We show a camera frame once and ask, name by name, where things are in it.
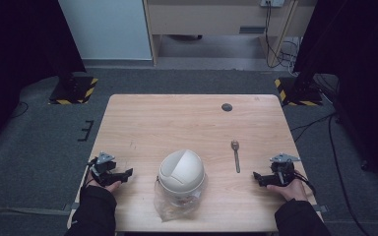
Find white partition panel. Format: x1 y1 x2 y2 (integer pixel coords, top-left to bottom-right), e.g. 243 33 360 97
58 0 154 61

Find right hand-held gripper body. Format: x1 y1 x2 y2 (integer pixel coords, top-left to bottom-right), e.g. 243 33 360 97
269 152 301 188

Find dark curtain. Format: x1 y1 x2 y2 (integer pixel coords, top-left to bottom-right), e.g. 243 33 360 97
292 0 378 195
0 0 87 155

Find striped black stand base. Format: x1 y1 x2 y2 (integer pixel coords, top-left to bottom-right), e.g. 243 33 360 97
274 76 324 107
48 75 99 106

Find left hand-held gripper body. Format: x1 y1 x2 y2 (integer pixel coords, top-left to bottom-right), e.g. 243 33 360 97
88 150 119 188

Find thin black floor cable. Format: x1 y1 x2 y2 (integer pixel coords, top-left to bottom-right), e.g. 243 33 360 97
10 100 30 120

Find metal spoon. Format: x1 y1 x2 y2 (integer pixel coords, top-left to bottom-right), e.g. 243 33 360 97
230 140 242 174

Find black hanging cables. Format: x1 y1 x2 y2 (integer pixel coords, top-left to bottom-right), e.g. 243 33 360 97
263 2 300 70

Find right hand-held gripper cable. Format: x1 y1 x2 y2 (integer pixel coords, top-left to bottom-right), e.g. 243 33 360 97
293 170 317 198

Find person's right hand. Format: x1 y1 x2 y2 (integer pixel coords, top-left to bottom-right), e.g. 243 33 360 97
266 170 309 203

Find grey power strip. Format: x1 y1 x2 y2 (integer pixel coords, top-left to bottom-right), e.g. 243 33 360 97
259 0 285 9

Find clear plastic bag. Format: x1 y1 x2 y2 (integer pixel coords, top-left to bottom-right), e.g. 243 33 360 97
153 176 209 223

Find person's left hand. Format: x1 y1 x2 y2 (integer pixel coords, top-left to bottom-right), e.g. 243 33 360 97
84 170 122 195

